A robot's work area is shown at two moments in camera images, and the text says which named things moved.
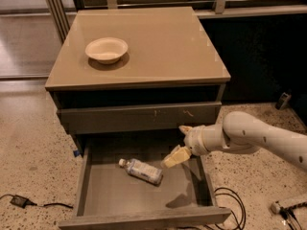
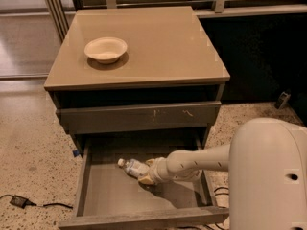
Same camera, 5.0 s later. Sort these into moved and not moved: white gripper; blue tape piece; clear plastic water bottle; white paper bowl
Moved: white gripper
Not moved: blue tape piece; clear plastic water bottle; white paper bowl
